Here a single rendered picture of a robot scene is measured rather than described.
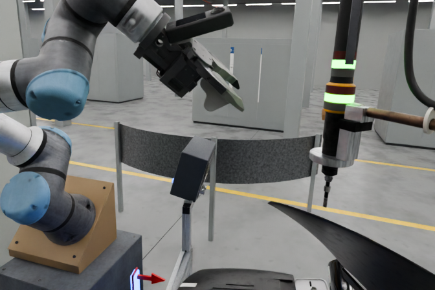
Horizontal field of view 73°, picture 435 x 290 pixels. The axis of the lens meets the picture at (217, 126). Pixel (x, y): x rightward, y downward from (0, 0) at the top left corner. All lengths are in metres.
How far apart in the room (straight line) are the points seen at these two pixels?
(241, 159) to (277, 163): 0.33
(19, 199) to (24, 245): 0.27
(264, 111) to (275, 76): 0.82
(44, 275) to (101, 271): 0.15
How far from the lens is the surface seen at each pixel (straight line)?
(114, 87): 10.32
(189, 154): 1.14
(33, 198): 0.85
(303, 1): 4.96
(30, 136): 0.90
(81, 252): 1.00
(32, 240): 1.11
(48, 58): 0.49
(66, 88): 0.45
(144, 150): 2.79
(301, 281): 0.68
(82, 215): 0.97
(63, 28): 0.54
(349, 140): 0.48
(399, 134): 6.88
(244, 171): 2.57
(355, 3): 0.48
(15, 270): 1.10
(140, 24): 0.50
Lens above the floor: 1.61
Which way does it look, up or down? 13 degrees down
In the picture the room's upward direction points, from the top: 2 degrees clockwise
